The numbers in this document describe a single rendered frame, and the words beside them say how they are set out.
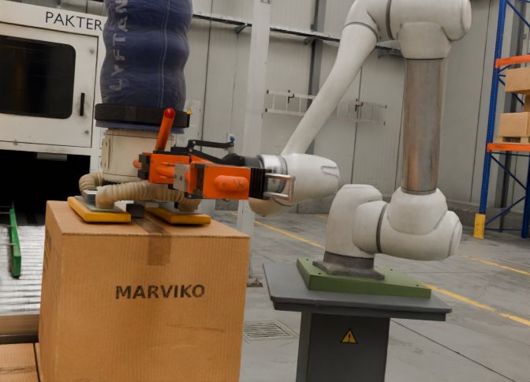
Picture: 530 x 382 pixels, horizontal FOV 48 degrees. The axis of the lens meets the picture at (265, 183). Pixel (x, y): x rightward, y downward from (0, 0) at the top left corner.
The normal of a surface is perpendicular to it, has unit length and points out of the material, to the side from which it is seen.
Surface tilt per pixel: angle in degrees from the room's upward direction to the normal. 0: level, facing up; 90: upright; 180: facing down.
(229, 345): 90
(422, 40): 110
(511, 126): 92
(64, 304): 90
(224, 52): 90
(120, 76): 75
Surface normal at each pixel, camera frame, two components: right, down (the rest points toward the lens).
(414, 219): -0.45, 0.21
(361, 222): -0.42, -0.10
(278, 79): 0.39, 0.07
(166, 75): 0.66, -0.16
